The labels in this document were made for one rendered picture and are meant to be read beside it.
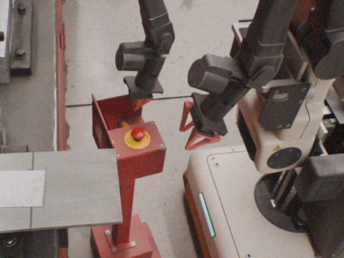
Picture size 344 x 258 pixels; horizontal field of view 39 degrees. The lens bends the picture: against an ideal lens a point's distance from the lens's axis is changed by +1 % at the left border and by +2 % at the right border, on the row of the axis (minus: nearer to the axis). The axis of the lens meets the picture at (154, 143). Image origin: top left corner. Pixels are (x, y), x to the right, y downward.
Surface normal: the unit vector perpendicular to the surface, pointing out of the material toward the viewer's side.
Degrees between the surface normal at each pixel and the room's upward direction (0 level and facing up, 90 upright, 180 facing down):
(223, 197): 0
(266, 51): 90
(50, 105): 0
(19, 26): 0
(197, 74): 63
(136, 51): 75
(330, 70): 90
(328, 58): 90
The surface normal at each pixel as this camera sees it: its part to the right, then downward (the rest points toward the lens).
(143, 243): 0.10, -0.63
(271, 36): 0.16, 0.65
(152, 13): 0.30, 0.39
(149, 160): 0.35, 0.75
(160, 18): 0.45, 0.52
